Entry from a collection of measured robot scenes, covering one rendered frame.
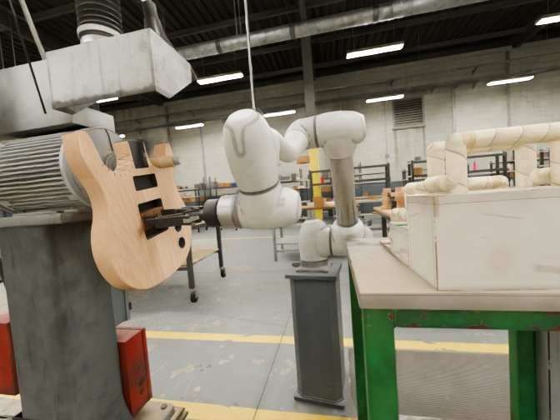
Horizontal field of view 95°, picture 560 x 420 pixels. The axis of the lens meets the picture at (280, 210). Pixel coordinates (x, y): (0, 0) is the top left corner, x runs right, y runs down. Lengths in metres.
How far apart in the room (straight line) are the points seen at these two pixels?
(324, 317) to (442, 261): 1.00
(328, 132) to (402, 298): 0.71
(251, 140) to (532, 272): 0.55
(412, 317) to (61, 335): 0.97
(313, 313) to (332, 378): 0.35
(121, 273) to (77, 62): 0.53
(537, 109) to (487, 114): 1.66
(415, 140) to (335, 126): 11.34
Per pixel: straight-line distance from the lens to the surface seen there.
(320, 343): 1.54
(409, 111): 12.53
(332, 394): 1.69
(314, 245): 1.40
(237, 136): 0.54
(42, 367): 1.18
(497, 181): 0.77
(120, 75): 0.78
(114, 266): 0.71
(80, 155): 0.69
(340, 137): 1.07
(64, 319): 1.08
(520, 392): 1.38
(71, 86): 0.88
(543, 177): 0.68
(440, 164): 0.63
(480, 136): 0.58
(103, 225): 0.70
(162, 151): 0.92
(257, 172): 0.56
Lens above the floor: 1.12
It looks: 3 degrees down
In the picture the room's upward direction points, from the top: 4 degrees counter-clockwise
